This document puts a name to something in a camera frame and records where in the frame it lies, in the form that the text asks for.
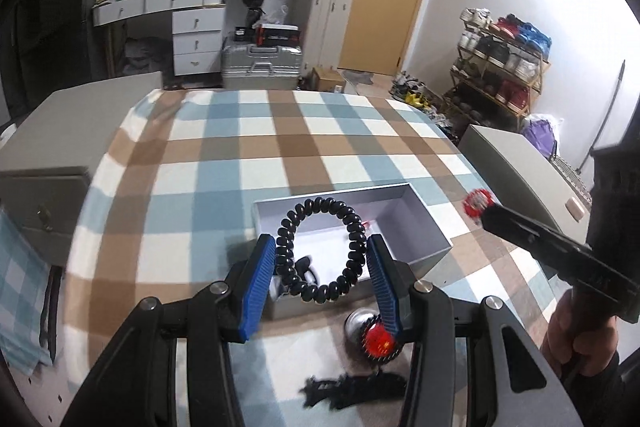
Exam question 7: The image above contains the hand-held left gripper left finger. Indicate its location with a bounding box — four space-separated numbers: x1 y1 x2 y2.
60 233 278 427

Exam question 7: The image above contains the grey floor mat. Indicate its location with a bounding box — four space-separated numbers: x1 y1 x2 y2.
342 69 381 86

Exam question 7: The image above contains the grey jewelry box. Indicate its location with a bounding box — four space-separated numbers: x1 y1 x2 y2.
252 182 453 320

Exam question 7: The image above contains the white desk with drawers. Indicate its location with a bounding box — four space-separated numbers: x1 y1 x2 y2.
91 0 227 78

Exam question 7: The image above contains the purple bag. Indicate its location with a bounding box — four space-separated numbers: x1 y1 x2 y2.
522 114 563 158

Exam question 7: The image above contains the grey nightstand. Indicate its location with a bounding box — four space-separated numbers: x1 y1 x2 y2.
457 124 596 280
0 72 163 268

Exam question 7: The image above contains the black hair claw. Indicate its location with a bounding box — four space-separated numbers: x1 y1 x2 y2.
299 371 407 410

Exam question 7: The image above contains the white suitcase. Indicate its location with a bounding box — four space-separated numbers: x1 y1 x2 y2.
295 0 353 70

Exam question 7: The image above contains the pile of shoes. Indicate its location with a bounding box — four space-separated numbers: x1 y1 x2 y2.
390 72 451 122

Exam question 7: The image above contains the person's right forearm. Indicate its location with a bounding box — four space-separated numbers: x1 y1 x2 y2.
565 352 640 427

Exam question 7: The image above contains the grey clothes pile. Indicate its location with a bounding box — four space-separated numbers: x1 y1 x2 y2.
122 38 173 78

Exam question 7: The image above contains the cardboard box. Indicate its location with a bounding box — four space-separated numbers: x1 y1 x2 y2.
312 67 346 92

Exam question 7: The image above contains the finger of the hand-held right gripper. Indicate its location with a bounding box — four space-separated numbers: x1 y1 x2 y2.
481 203 596 287

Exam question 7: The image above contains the blue checked cloth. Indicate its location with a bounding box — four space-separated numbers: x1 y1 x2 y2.
0 207 56 373

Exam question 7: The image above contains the wooden shoe rack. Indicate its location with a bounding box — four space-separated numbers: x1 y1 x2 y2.
442 7 553 132

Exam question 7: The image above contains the person's right hand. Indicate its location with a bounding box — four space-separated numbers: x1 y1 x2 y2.
542 287 621 380

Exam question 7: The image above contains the silver metal dome ornament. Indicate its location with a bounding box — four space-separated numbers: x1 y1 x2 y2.
344 308 381 353

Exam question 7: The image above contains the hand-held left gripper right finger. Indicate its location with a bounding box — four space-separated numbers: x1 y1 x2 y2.
366 234 586 427

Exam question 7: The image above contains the dark wardrobe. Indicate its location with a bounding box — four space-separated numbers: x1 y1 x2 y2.
0 0 86 118

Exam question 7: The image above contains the black pole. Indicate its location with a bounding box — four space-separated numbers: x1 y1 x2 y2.
580 59 628 172

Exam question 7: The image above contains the black white hair accessory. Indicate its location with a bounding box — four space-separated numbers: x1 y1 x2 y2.
270 256 321 303

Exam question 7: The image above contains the black box with red stripe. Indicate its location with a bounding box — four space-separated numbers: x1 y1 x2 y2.
255 23 302 48

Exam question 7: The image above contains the plaid blanket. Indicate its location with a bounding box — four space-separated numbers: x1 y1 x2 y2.
62 88 586 427

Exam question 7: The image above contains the silver suitcase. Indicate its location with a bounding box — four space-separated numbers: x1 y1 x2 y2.
221 38 304 90

